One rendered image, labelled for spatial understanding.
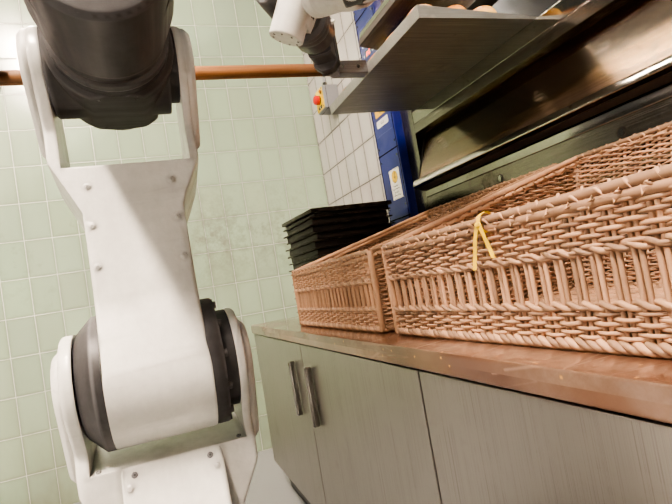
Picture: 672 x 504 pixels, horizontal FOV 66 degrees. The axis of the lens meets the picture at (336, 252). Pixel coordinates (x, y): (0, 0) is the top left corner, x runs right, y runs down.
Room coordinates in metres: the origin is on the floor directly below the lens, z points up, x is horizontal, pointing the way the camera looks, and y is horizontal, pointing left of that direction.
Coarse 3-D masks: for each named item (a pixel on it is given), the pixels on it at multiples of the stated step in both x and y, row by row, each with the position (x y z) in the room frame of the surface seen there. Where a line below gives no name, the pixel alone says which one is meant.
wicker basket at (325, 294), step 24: (480, 192) 1.34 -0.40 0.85; (432, 216) 1.57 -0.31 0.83; (360, 240) 1.51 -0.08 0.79; (384, 240) 1.54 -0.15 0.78; (312, 264) 1.45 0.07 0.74; (336, 264) 1.09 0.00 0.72; (360, 264) 0.97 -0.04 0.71; (312, 288) 1.28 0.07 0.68; (336, 288) 1.12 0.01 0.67; (360, 288) 1.00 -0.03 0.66; (384, 288) 0.94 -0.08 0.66; (312, 312) 1.32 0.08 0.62; (336, 312) 1.15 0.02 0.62; (360, 312) 1.02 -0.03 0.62; (384, 312) 0.93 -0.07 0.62
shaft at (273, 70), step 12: (0, 72) 0.99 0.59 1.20; (12, 72) 1.00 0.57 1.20; (204, 72) 1.12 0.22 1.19; (216, 72) 1.13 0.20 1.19; (228, 72) 1.14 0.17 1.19; (240, 72) 1.15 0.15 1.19; (252, 72) 1.16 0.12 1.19; (264, 72) 1.17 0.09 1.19; (276, 72) 1.18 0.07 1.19; (288, 72) 1.19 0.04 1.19; (300, 72) 1.20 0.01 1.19; (312, 72) 1.21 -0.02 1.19; (0, 84) 1.00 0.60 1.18; (12, 84) 1.01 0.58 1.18
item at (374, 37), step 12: (396, 0) 1.35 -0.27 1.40; (408, 0) 1.35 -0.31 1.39; (420, 0) 1.35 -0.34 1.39; (432, 0) 1.35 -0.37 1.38; (444, 0) 1.35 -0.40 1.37; (456, 0) 1.35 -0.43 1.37; (468, 0) 1.35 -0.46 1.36; (384, 12) 1.42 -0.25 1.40; (396, 12) 1.41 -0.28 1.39; (408, 12) 1.41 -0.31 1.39; (372, 24) 1.50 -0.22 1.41; (384, 24) 1.47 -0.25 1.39; (396, 24) 1.47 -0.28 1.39; (372, 36) 1.53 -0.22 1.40; (384, 36) 1.53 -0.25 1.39; (372, 48) 1.60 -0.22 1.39
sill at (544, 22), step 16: (560, 0) 1.04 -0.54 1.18; (576, 0) 1.01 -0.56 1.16; (544, 16) 1.09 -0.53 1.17; (560, 16) 1.05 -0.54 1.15; (528, 32) 1.14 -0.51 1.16; (512, 48) 1.19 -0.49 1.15; (480, 64) 1.30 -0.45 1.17; (496, 64) 1.25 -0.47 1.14; (464, 80) 1.38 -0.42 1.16; (448, 96) 1.45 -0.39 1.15; (416, 112) 1.62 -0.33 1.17
